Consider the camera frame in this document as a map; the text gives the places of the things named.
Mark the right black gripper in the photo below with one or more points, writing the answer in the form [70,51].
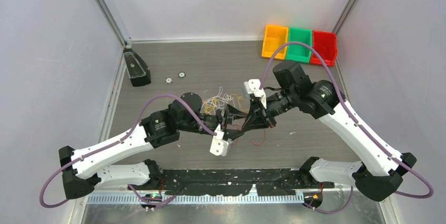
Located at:
[258,117]

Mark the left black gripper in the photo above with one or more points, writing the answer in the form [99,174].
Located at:
[232,134]

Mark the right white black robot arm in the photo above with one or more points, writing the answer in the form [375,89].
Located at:
[377,174]

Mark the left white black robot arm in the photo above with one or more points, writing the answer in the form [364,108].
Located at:
[90,168]

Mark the yellow plastic bin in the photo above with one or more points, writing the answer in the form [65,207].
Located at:
[274,37]

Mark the red plastic bin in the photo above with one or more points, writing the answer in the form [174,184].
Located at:
[325,43]

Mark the black wedge stand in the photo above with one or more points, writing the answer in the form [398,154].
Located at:
[138,70]

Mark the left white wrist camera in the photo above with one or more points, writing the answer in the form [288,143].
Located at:
[219,146]

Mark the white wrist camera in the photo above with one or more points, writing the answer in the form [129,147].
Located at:
[219,146]
[252,87]

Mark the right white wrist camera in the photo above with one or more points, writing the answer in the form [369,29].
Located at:
[252,87]

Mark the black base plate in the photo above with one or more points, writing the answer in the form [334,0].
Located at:
[231,182]

